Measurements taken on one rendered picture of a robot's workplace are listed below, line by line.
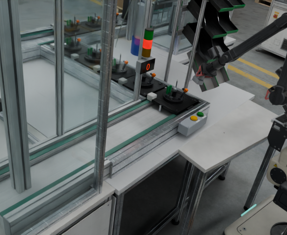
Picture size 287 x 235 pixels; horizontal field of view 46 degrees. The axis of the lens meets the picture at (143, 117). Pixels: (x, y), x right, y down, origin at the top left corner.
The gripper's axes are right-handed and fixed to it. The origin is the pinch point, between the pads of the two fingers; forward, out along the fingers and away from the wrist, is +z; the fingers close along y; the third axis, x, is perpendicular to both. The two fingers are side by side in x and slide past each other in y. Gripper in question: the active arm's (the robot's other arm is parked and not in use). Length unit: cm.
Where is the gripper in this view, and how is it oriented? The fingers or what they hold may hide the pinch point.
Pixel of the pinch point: (199, 75)
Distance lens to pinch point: 213.1
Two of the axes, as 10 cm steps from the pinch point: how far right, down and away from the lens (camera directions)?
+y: -8.6, -1.0, -5.0
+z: -5.1, 3.1, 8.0
